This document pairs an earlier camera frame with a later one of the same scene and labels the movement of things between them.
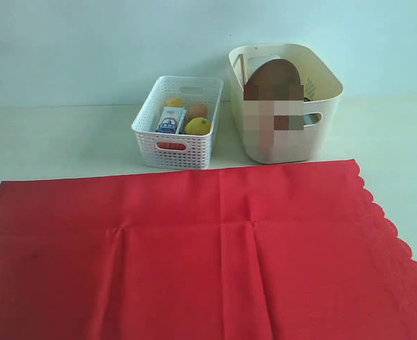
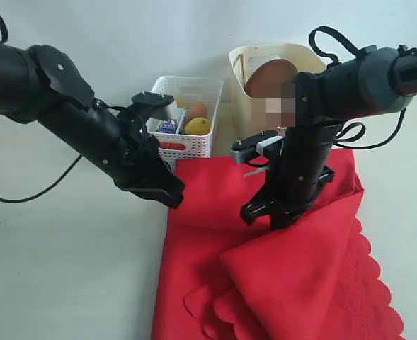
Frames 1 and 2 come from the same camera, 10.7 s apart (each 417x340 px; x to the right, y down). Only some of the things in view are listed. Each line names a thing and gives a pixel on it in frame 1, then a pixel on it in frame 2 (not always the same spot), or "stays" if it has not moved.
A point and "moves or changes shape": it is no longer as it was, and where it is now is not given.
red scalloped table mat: (288, 252) moves or changes shape
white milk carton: (173, 121) stays
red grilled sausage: (171, 145) stays
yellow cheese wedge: (175, 102) stays
